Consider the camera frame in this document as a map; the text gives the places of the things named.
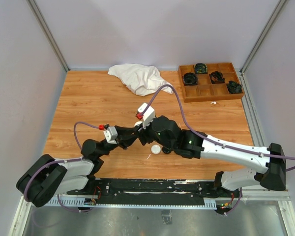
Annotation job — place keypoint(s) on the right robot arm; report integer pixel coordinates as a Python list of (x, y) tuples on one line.
[(262, 165)]

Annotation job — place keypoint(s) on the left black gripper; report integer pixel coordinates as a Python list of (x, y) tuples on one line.
[(125, 139)]

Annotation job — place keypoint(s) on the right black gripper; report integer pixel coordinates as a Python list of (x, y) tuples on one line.
[(143, 134)]

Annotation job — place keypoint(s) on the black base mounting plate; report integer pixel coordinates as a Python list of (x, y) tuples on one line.
[(153, 192)]

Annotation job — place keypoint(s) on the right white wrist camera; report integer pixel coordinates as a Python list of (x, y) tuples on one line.
[(148, 116)]

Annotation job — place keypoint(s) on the white round charging case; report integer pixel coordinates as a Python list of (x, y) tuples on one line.
[(138, 124)]

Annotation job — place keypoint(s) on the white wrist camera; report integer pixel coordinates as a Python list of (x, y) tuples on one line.
[(111, 135), (148, 116)]

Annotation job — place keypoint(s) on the black charging case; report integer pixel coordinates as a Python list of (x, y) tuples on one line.
[(166, 150)]

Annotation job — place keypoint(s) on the wooden compartment tray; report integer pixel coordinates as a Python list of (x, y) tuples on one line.
[(209, 82)]

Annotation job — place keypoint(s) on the white crumpled cloth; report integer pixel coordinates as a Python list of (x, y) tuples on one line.
[(139, 79)]

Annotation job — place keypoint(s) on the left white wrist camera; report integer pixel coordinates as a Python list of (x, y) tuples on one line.
[(111, 135)]

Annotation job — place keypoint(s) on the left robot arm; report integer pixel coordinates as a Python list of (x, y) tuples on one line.
[(49, 176)]

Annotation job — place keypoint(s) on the grey slotted cable duct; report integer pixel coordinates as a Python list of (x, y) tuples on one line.
[(64, 202)]

